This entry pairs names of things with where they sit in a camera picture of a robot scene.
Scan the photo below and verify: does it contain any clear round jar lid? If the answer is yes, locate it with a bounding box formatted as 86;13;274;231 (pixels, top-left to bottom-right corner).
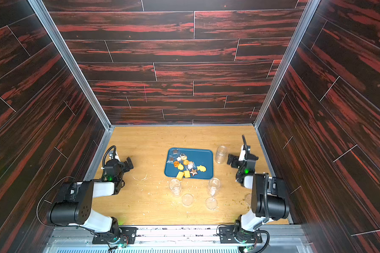
244;194;252;207

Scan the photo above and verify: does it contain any clear jar with yellow snacks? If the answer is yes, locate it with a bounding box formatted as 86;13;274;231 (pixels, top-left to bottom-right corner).
169;179;182;197

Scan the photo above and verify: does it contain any clear plastic cookie jar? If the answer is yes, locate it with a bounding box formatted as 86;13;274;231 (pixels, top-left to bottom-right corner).
215;145;228;164

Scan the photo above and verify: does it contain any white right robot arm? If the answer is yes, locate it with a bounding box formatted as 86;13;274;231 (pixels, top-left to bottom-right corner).
227;137;290;243

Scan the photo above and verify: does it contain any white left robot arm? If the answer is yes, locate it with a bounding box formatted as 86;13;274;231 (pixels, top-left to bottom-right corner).
37;145;134;244

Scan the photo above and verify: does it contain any blue plastic tray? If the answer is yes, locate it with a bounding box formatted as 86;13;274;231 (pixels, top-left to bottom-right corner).
164;148;214;180

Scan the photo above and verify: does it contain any brown star iced cookie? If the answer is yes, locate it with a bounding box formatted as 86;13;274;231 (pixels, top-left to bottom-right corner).
190;169;197;176

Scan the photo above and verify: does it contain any wrapped brown round cookie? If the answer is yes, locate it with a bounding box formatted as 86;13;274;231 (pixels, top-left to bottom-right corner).
166;157;176;163

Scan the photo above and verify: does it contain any yellow ridged corn snack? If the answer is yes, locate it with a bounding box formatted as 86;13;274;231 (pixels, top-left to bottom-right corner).
176;171;184;180

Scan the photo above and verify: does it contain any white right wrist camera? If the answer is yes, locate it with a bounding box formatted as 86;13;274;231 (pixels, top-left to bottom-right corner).
238;145;248;161

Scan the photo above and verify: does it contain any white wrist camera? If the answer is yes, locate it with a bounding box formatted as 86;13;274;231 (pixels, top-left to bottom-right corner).
109;150;120;161
238;145;248;161

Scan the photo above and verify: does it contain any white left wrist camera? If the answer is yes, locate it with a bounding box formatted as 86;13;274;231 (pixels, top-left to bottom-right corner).
109;150;120;161

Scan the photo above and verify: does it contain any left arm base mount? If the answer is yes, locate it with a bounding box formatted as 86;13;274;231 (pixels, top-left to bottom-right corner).
92;219;138;247

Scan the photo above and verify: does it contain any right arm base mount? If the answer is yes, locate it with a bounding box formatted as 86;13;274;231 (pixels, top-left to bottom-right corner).
216;220;263;253

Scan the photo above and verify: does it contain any aluminium corner post right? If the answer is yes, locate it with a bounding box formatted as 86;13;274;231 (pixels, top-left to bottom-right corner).
254;0;321;133

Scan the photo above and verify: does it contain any aluminium corner post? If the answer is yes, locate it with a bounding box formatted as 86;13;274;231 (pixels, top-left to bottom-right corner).
28;0;112;132
254;0;321;133

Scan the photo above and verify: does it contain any aluminium corner post left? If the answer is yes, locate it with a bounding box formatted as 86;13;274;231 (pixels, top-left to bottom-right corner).
28;0;112;132

